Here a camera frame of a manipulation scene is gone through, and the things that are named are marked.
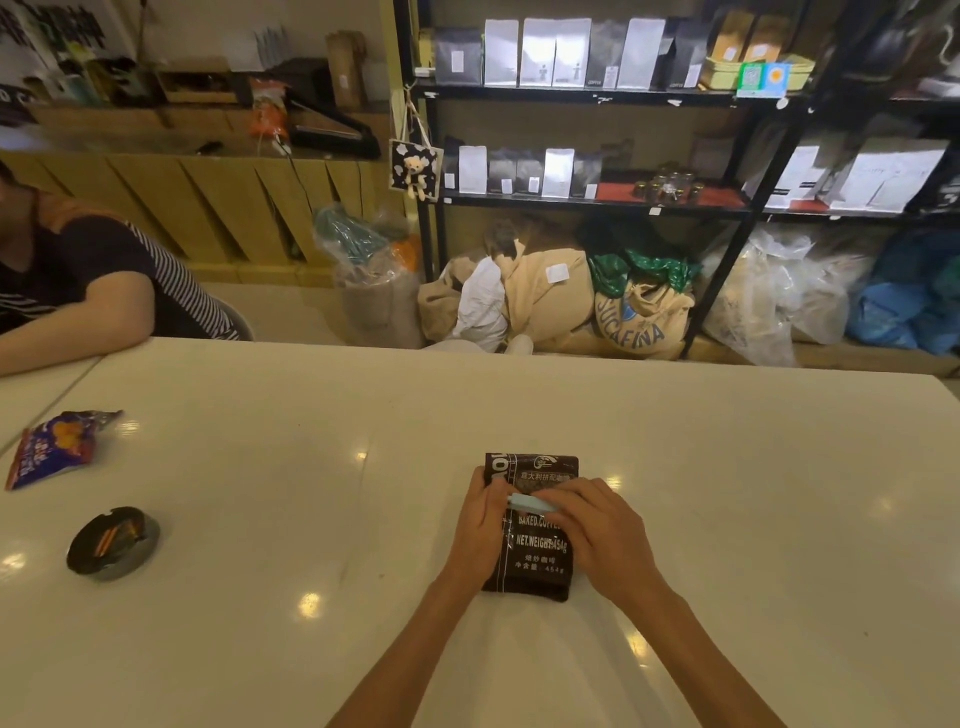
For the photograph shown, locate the green tin box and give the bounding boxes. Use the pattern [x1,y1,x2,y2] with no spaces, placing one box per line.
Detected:
[700,55,816,96]

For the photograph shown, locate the black ashtray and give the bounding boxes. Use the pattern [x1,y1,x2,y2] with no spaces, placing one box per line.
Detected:
[66,507,162,583]

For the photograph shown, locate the person's left forearm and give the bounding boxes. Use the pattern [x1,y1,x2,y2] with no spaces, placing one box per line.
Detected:
[326,564,498,728]

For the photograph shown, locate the group of small glass jars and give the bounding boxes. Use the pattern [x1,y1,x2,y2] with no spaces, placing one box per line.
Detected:
[633,170,707,206]

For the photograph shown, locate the hanging bear picture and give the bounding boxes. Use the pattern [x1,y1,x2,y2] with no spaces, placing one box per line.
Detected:
[387,86,446,203]

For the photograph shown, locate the grey chair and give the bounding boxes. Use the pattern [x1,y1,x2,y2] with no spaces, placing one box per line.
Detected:
[216,296,257,343]

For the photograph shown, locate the person's right forearm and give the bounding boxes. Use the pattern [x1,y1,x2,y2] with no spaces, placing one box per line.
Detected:
[600,576,790,728]

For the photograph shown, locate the green and orange code sign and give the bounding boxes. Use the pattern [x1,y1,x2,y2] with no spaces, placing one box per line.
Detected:
[736,61,792,99]

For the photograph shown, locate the white envelopes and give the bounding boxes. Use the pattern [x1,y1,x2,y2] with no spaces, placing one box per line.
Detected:
[252,25,293,70]

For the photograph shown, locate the person's right hand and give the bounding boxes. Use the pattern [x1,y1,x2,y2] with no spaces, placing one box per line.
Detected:
[535,477,663,610]

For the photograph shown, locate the row of tall coffee packets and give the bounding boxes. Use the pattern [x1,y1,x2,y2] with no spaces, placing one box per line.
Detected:
[431,16,712,93]

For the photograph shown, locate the large white paper bag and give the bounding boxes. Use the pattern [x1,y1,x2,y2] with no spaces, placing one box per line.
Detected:
[828,138,951,214]

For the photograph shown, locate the wooden box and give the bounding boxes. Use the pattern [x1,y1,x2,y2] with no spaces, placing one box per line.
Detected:
[153,67,238,106]

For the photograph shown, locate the black coffee bag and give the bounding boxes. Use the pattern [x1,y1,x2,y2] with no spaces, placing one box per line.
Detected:
[480,452,581,604]

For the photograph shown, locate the printed burlap sack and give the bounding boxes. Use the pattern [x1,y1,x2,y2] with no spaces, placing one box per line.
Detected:
[592,279,696,362]

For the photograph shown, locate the orange cigarette butts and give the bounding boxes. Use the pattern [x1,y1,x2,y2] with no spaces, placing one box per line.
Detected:
[93,525,142,558]

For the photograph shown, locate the tall brown paper bag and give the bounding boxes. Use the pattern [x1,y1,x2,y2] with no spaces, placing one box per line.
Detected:
[324,30,371,114]

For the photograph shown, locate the black counter device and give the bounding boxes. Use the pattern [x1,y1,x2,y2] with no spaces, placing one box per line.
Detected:
[288,96,383,161]

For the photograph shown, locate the green plastic liner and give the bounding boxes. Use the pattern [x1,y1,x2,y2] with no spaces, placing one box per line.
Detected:
[588,249,700,300]

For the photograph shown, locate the blue plastic bags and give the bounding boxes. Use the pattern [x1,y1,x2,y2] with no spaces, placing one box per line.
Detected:
[846,228,960,358]

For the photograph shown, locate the plain tan burlap sack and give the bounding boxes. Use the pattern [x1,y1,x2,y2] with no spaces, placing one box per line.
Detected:
[498,238,603,354]

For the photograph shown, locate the brown paper packet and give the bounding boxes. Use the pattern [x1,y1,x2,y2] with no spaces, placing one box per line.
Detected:
[746,13,793,65]
[708,9,755,65]

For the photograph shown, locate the clear plastic bags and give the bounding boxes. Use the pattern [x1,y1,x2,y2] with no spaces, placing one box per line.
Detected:
[699,223,855,369]

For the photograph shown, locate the small tan sack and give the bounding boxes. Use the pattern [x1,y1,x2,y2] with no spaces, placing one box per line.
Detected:
[416,258,481,345]

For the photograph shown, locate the white striped paper bag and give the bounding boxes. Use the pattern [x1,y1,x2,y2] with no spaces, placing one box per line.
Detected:
[741,144,823,210]

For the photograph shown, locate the black and white poster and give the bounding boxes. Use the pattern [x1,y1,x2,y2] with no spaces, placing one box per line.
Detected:
[0,0,138,70]

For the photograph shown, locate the blue and red snack packet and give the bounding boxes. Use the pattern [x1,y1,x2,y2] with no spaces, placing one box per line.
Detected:
[6,409,125,493]

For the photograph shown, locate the person's left hand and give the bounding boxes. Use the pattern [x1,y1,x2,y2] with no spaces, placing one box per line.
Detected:
[447,465,519,584]

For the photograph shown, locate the black metal shelf unit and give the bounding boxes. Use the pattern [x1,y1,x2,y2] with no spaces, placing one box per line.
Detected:
[393,0,960,363]

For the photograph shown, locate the row of small coffee packets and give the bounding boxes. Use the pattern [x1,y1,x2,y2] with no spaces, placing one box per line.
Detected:
[442,138,606,201]

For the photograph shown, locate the clear plastic wrapped sack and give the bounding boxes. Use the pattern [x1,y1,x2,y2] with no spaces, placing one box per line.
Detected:
[313,202,426,351]

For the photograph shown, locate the red shelf mat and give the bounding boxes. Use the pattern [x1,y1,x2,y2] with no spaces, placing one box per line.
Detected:
[595,175,753,210]

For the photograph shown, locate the wooden counter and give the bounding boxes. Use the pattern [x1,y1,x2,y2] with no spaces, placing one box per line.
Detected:
[0,103,396,288]

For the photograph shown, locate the orange packet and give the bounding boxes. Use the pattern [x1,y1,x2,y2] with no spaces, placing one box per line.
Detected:
[247,77,291,141]

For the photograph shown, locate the white cloth sack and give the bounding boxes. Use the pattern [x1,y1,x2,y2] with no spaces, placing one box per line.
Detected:
[450,257,513,354]

